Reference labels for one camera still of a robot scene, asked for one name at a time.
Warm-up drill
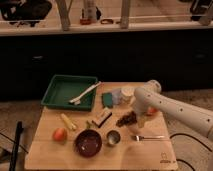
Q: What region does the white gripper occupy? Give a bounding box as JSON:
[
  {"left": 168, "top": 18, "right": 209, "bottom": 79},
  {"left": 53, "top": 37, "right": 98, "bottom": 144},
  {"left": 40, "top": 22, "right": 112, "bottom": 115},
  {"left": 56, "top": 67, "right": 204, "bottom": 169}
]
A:
[{"left": 132, "top": 100, "right": 148, "bottom": 128}]

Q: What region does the dark grape bunch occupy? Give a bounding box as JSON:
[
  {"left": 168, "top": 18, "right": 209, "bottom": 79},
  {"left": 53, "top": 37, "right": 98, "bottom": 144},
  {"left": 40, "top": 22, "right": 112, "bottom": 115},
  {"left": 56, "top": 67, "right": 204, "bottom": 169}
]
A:
[{"left": 116, "top": 112, "right": 137, "bottom": 127}]

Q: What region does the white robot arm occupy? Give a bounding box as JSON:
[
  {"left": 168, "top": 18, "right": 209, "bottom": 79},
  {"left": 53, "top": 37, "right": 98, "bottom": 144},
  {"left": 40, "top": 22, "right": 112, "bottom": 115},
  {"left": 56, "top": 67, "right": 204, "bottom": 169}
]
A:
[{"left": 132, "top": 80, "right": 213, "bottom": 141}]

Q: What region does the orange bowl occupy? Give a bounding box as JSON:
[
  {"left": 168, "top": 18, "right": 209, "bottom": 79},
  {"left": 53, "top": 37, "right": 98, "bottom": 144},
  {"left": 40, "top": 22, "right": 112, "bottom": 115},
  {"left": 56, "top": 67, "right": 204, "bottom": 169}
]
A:
[{"left": 146, "top": 107, "right": 158, "bottom": 116}]

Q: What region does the purple bowl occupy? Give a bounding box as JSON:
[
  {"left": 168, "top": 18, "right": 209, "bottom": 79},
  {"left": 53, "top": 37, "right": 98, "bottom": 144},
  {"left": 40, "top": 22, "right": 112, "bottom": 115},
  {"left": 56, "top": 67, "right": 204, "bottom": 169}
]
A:
[{"left": 74, "top": 129, "right": 102, "bottom": 158}]

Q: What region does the metal spoon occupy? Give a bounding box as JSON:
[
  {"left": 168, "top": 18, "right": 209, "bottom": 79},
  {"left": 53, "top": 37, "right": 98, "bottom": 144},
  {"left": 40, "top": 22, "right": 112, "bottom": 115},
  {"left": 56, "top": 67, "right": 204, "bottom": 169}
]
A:
[{"left": 131, "top": 135, "right": 165, "bottom": 141}]

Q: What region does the white lidded jar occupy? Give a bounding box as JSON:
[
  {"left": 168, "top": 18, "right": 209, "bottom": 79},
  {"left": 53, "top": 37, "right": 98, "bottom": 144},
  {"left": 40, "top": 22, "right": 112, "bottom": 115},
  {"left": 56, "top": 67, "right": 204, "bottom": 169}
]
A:
[{"left": 121, "top": 86, "right": 134, "bottom": 104}]

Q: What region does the small metal cup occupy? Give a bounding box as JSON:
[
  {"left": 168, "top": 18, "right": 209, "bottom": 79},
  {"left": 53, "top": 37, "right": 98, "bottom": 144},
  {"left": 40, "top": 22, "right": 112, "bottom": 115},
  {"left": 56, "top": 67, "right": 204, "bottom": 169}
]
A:
[{"left": 106, "top": 130, "right": 121, "bottom": 146}]

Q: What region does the clear plastic cup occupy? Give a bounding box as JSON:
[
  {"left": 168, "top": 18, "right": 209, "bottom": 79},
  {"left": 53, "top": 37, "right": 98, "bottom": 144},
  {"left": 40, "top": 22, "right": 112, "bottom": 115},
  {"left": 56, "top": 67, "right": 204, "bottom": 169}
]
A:
[{"left": 111, "top": 88, "right": 121, "bottom": 105}]

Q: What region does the green sponge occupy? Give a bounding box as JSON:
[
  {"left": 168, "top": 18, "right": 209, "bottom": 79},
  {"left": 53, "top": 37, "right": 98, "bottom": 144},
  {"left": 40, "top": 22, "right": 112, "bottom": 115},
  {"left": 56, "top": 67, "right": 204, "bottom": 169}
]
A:
[{"left": 102, "top": 93, "right": 113, "bottom": 108}]

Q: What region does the black and wood block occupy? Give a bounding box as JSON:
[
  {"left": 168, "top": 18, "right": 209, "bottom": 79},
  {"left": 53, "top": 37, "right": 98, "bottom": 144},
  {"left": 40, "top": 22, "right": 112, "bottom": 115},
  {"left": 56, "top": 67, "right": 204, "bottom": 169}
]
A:
[{"left": 92, "top": 107, "right": 112, "bottom": 128}]

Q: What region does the white brush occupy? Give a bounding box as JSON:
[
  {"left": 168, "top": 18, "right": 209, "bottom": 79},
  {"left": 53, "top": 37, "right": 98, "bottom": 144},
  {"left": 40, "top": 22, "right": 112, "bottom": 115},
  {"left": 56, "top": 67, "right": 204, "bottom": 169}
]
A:
[{"left": 69, "top": 81, "right": 101, "bottom": 105}]

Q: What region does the yellow corn cob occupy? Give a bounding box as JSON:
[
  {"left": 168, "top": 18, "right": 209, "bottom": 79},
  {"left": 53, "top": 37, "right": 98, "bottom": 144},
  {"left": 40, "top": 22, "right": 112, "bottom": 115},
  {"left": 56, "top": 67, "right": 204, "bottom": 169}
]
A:
[{"left": 61, "top": 113, "right": 77, "bottom": 131}]

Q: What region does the green plastic tray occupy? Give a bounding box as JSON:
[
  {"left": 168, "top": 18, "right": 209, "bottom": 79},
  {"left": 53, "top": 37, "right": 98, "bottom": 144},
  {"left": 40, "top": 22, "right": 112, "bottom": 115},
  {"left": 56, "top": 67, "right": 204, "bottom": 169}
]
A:
[{"left": 41, "top": 75, "right": 98, "bottom": 111}]

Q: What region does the black pole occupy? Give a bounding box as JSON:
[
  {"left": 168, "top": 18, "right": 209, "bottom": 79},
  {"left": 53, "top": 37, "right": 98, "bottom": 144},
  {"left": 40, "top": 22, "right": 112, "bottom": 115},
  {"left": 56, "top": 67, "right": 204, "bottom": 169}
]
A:
[{"left": 9, "top": 121, "right": 23, "bottom": 171}]

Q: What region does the black bag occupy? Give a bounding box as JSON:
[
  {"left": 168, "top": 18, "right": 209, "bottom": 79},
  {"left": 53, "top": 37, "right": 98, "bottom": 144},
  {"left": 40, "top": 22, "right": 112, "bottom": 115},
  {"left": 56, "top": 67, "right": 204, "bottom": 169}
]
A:
[{"left": 0, "top": 0, "right": 52, "bottom": 27}]

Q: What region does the black cable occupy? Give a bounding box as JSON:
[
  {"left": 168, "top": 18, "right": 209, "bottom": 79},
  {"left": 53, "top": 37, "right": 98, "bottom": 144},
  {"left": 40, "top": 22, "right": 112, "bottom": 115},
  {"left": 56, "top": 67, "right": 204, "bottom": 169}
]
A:
[{"left": 169, "top": 132, "right": 213, "bottom": 171}]

